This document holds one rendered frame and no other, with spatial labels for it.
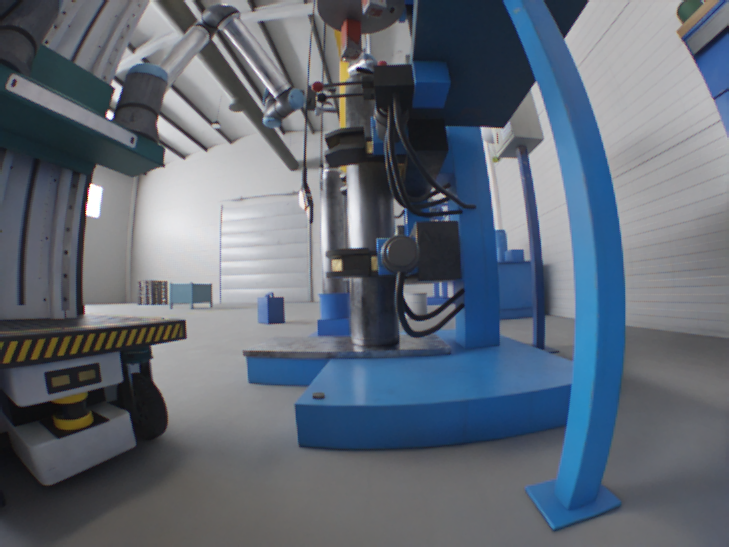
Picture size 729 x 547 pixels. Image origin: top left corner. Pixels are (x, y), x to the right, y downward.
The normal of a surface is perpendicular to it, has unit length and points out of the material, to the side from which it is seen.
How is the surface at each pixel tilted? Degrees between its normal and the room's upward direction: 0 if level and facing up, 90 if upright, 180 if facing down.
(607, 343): 90
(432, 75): 90
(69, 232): 90
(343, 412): 90
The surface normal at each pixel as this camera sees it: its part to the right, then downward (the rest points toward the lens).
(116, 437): 0.98, -0.04
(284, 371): -0.07, -0.05
